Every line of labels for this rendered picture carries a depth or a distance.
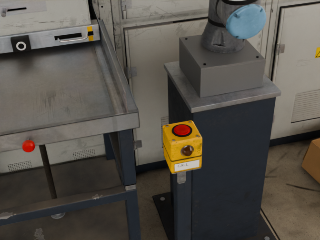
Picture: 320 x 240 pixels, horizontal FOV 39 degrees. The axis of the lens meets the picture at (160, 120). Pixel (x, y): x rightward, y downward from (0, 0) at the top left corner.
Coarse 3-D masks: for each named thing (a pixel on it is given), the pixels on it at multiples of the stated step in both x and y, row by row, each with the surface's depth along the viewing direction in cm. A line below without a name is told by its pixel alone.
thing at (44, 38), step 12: (96, 24) 158; (0, 36) 152; (12, 36) 152; (36, 36) 154; (48, 36) 156; (60, 36) 157; (72, 36) 158; (96, 36) 160; (0, 48) 154; (36, 48) 157
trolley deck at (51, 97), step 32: (0, 64) 152; (32, 64) 152; (64, 64) 151; (96, 64) 150; (0, 96) 136; (32, 96) 135; (64, 96) 135; (96, 96) 134; (128, 96) 134; (0, 128) 123; (32, 128) 122; (64, 128) 124; (96, 128) 126; (128, 128) 129
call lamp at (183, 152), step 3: (183, 147) 107; (186, 147) 107; (189, 147) 107; (192, 147) 108; (180, 150) 108; (183, 150) 107; (186, 150) 107; (189, 150) 107; (192, 150) 108; (180, 153) 108; (183, 153) 108; (186, 153) 107; (189, 153) 107
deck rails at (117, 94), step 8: (96, 16) 166; (96, 40) 164; (104, 40) 152; (96, 48) 159; (104, 48) 157; (104, 56) 154; (104, 64) 149; (112, 64) 140; (104, 72) 145; (112, 72) 144; (104, 80) 141; (112, 80) 140; (120, 80) 128; (112, 88) 137; (120, 88) 130; (112, 96) 133; (120, 96) 133; (112, 104) 130; (120, 104) 129; (120, 112) 126; (128, 112) 126
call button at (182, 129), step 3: (177, 126) 110; (180, 126) 110; (183, 126) 110; (186, 126) 110; (174, 129) 110; (177, 129) 110; (180, 129) 109; (183, 129) 109; (186, 129) 109; (189, 129) 110; (177, 132) 109; (180, 132) 108; (183, 132) 108; (186, 132) 109
